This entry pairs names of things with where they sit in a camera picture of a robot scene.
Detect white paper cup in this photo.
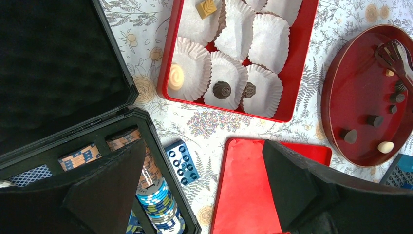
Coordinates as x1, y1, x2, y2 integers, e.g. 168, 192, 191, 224
241, 64, 283, 118

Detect orange blue chip stack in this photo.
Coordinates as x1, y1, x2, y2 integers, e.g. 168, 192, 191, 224
106, 127, 162, 190
57, 143, 102, 171

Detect dark flower chocolate in cup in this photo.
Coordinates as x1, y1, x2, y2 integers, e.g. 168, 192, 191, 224
243, 82, 256, 98

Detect dark cylinder chocolate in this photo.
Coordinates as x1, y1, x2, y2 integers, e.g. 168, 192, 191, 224
367, 115, 384, 128

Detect tan leaf square chocolate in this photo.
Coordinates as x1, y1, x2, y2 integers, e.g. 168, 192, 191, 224
195, 0, 217, 19

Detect red tin box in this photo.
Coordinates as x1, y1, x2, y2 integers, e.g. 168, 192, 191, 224
157, 0, 318, 122

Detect dark blue lego brick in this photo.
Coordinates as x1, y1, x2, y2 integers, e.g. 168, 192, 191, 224
164, 140, 200, 187

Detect dark round chocolate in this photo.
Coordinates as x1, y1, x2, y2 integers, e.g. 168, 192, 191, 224
339, 129, 358, 144

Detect white dome chocolate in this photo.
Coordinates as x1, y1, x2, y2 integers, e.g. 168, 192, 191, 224
377, 141, 394, 154

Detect red tin lid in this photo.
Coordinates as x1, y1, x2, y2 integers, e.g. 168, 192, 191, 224
210, 137, 333, 234

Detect grey lego baseplate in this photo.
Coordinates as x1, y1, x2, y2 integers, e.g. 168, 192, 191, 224
380, 154, 413, 190

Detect dark red round tray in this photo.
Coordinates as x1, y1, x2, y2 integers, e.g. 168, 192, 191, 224
320, 24, 413, 167

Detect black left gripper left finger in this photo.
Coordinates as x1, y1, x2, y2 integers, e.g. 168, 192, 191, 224
0, 141, 145, 234

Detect dark swirl chocolate in cup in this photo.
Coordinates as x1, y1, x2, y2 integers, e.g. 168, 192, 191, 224
212, 81, 232, 99

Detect small dark square chocolate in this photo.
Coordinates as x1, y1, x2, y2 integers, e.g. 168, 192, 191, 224
388, 105, 398, 115

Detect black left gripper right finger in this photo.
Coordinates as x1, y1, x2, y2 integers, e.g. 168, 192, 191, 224
263, 140, 413, 234

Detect black poker chip case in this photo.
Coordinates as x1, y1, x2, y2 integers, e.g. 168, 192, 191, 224
0, 0, 201, 234

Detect cream chocolate in cup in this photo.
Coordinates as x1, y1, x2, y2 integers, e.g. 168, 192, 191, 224
168, 63, 185, 91

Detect blue white mixed chip stack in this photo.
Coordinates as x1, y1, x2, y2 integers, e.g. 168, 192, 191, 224
136, 179, 186, 234

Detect silver tweezers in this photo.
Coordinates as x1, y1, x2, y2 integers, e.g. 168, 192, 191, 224
374, 39, 413, 93

